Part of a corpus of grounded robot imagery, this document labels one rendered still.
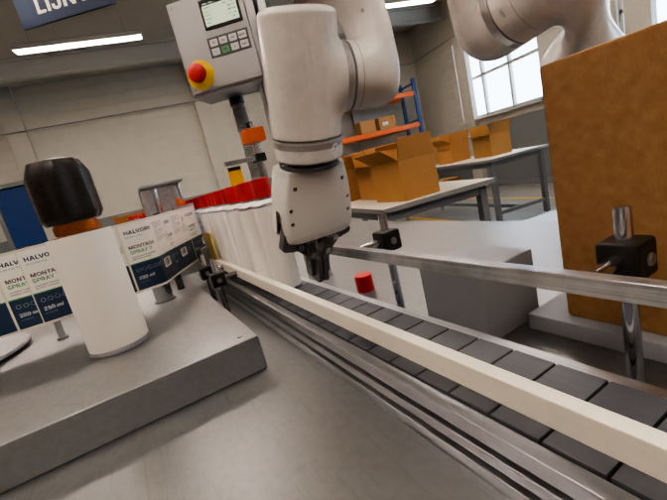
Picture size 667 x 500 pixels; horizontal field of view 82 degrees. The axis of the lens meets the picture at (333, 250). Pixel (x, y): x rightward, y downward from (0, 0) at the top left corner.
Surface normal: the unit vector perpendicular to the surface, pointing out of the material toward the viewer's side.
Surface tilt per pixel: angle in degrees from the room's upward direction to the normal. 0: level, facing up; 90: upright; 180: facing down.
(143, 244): 90
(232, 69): 90
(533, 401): 90
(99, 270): 90
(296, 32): 107
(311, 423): 0
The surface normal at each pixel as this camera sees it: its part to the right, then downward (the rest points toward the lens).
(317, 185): 0.51, 0.40
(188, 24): -0.09, 0.22
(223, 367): 0.48, 0.07
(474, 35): -0.62, 0.70
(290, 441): -0.23, -0.95
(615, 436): -0.84, 0.30
